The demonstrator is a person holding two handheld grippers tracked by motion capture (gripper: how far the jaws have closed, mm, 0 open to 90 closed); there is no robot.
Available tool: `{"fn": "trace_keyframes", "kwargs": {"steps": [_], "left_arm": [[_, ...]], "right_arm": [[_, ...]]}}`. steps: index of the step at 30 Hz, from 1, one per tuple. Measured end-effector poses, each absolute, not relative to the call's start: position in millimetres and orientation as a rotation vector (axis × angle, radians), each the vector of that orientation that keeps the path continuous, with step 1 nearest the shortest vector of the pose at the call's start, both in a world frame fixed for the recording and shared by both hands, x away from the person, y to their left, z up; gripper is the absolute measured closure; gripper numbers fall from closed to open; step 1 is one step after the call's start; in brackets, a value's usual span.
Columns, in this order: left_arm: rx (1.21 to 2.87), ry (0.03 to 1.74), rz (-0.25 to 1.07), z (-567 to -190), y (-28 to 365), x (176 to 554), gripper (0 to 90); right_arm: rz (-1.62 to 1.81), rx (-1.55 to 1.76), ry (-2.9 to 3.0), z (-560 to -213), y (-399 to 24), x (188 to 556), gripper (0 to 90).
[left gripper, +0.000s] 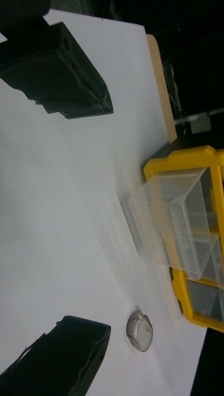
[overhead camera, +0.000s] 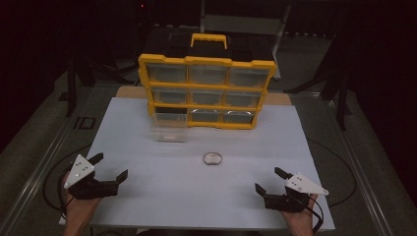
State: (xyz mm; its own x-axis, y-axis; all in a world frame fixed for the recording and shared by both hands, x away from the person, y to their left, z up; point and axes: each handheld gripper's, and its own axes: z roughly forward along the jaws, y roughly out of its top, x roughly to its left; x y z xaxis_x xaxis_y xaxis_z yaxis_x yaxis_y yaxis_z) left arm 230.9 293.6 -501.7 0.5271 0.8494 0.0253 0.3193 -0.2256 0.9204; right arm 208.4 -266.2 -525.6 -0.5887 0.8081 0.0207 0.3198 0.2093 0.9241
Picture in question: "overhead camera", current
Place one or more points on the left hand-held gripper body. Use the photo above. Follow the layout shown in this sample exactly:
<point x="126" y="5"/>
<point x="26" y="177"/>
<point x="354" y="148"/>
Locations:
<point x="93" y="189"/>

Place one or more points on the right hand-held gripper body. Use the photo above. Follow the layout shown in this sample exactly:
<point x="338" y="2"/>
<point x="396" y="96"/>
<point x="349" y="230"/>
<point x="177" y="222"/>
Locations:
<point x="288" y="201"/>

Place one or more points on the small round clear tape roll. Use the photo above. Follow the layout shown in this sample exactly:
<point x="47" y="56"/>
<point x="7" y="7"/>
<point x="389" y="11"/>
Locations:
<point x="212" y="158"/>

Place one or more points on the clear plastic drawer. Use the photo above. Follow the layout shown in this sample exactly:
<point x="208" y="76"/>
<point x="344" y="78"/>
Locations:
<point x="168" y="129"/>

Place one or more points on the yellow black drawer organizer cabinet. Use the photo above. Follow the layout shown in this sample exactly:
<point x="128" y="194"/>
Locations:
<point x="207" y="61"/>

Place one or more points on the person's right hand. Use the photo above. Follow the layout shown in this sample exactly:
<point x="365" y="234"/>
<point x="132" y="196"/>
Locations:
<point x="303" y="218"/>

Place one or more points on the person's left hand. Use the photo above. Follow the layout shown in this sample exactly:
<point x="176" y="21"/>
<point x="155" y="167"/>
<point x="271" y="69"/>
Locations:
<point x="80" y="209"/>

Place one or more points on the black tripod stand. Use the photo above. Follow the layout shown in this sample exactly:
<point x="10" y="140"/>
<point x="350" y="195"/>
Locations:
<point x="341" y="98"/>

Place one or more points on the set of clear organizer drawers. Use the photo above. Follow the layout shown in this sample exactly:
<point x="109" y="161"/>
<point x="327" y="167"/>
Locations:
<point x="207" y="74"/>

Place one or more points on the black square floor bracket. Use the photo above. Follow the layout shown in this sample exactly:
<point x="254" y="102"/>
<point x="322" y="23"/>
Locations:
<point x="84" y="123"/>

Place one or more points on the aluminium frame rail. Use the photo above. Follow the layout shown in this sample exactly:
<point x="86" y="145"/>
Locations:
<point x="357" y="173"/>
<point x="36" y="177"/>

